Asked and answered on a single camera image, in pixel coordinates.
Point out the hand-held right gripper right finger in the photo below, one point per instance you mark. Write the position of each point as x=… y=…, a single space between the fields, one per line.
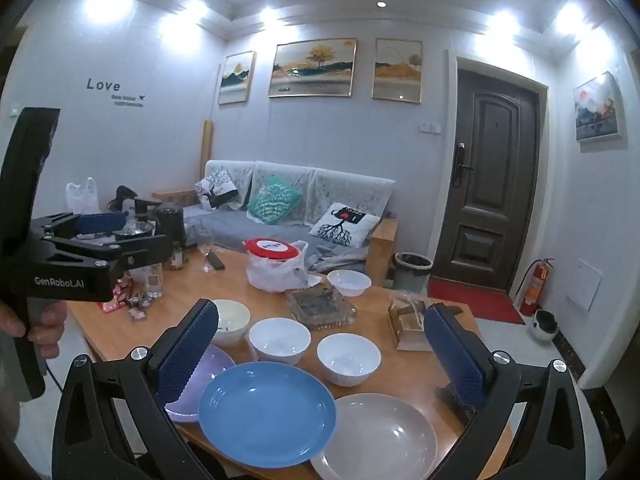
x=460 y=360

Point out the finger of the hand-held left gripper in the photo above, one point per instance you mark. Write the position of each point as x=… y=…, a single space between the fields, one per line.
x=100 y=222
x=135 y=252

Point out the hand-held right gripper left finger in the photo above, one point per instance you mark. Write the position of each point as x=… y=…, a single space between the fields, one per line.
x=187 y=355

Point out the purple plate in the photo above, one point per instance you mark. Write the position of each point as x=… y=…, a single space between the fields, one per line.
x=215 y=365

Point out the cream bowl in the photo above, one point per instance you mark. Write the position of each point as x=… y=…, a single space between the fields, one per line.
x=232 y=317

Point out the blue plate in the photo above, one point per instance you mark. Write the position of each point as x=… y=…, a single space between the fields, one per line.
x=265 y=415

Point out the grey plate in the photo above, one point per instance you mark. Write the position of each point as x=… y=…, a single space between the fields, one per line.
x=385 y=440

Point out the person's left forearm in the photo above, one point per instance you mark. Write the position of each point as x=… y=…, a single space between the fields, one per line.
x=9 y=395

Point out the person's left hand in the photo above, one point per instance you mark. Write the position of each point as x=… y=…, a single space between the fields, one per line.
x=47 y=322

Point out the small white plastic bag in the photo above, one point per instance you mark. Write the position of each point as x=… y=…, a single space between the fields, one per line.
x=82 y=195

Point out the clear glass bottle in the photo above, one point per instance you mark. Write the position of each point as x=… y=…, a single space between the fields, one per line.
x=153 y=280

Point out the green lid glass jar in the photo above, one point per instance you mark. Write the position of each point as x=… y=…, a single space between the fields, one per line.
x=176 y=257

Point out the black electric kettle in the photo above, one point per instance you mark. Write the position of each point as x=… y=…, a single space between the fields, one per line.
x=170 y=225

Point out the pile of small packets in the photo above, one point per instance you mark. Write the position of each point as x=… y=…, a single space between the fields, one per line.
x=122 y=302

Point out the red doormat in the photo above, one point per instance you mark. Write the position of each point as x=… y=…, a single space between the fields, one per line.
x=470 y=300

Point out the gold box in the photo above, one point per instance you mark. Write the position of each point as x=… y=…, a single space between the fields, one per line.
x=405 y=327

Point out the wine glass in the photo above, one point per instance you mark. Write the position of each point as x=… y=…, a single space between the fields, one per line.
x=205 y=247

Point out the black phone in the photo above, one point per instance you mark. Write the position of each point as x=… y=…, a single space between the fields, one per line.
x=216 y=261

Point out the white black round object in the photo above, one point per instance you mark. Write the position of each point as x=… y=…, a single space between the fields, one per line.
x=544 y=324

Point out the grey trash bin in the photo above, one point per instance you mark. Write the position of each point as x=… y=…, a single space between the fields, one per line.
x=412 y=272

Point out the grey sofa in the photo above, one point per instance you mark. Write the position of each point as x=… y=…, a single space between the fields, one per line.
x=235 y=225

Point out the black white tree pillow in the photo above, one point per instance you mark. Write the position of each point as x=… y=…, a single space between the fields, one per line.
x=217 y=187

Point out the red fire extinguisher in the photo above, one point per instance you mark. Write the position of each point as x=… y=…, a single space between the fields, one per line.
x=537 y=285

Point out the large white plastic bag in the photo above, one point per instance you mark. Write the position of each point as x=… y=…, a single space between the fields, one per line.
x=277 y=275

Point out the wooden plank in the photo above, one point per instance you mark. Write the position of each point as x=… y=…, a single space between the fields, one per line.
x=207 y=140

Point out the red plastic lid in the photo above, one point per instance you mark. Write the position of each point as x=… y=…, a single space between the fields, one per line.
x=270 y=248

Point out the shallow white bowl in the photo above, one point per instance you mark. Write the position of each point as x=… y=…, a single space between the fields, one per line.
x=349 y=282

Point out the clear plastic food container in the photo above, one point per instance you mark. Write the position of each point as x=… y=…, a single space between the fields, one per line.
x=320 y=305

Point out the teal patterned pillow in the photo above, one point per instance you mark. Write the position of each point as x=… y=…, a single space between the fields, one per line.
x=274 y=199

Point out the dark brown door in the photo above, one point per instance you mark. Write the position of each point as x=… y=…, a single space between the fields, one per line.
x=480 y=185

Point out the white pillow with root print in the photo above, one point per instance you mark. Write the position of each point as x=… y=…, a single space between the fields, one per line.
x=345 y=225

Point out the white lace sofa cover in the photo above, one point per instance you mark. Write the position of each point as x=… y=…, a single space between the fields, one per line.
x=320 y=185

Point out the small framed landscape painting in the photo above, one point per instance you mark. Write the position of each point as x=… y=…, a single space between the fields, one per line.
x=236 y=77

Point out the large framed tree painting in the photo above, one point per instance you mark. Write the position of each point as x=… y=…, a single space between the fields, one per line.
x=312 y=67

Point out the frameless mountain canvas painting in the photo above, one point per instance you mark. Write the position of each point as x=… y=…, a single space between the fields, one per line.
x=597 y=105

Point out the framed orange landscape painting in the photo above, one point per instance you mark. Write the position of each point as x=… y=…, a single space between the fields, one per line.
x=397 y=71

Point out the dark wall lettering sticker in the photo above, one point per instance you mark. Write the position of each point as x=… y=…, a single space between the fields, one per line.
x=102 y=85

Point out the white wall panel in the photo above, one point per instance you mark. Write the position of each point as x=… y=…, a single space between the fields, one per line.
x=582 y=285

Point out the white light switch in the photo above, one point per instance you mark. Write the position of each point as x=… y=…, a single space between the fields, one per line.
x=429 y=127

